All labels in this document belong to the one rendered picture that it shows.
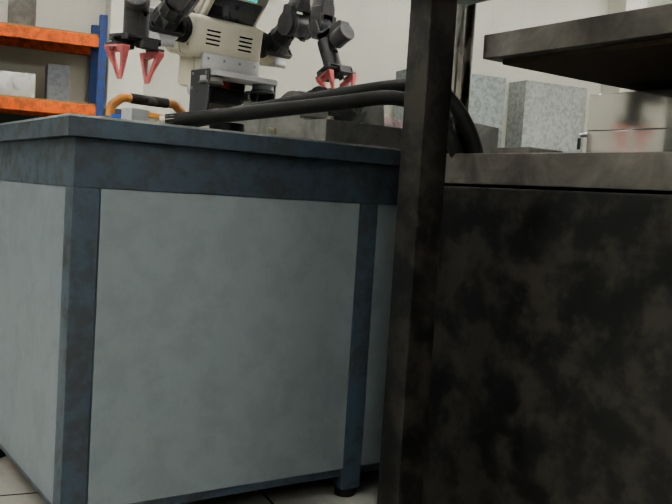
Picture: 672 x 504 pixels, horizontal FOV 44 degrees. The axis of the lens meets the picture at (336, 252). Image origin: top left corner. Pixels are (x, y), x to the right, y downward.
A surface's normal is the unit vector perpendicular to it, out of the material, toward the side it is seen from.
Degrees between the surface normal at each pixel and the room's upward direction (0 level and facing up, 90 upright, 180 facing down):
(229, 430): 90
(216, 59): 90
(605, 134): 90
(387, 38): 90
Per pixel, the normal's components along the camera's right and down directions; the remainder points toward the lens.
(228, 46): 0.66, 0.23
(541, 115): 0.40, 0.09
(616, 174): -0.82, -0.01
